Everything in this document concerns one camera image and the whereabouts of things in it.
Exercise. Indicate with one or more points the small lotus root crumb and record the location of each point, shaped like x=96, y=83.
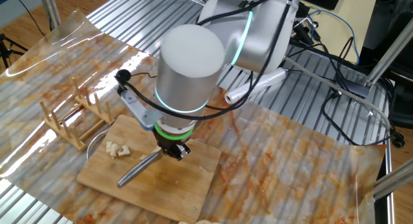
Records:
x=143, y=157

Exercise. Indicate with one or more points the grey post foot bracket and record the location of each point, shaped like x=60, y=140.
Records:
x=353, y=88

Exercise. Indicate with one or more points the aluminium frame post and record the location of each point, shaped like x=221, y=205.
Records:
x=397, y=179
x=51, y=7
x=390, y=53

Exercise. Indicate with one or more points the black tripod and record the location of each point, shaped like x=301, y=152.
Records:
x=3, y=40

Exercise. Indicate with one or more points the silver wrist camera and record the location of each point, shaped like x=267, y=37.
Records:
x=138, y=112

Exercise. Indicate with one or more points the clear plastic wrap roll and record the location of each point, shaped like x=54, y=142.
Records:
x=274, y=78

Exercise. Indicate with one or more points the bamboo cutting board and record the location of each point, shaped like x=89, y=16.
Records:
x=167, y=191

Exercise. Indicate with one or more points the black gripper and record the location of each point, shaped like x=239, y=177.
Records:
x=174, y=144

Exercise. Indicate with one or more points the black caster wheel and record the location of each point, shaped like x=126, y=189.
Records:
x=397, y=141

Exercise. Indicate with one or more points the wooden peg rack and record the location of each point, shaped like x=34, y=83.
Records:
x=79, y=143

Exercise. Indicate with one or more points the marble pattern plastic sheet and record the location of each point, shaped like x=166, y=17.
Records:
x=306, y=172

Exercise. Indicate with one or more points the metal bowl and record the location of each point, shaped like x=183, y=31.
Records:
x=92, y=143

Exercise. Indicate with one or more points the black office chair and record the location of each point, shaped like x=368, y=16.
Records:
x=403, y=88

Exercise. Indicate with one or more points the beige board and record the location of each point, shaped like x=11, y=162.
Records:
x=338, y=33

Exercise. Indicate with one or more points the steel cleaver knife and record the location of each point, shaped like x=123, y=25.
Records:
x=138, y=169

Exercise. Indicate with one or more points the thin cut lotus slices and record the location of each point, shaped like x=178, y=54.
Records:
x=117, y=149

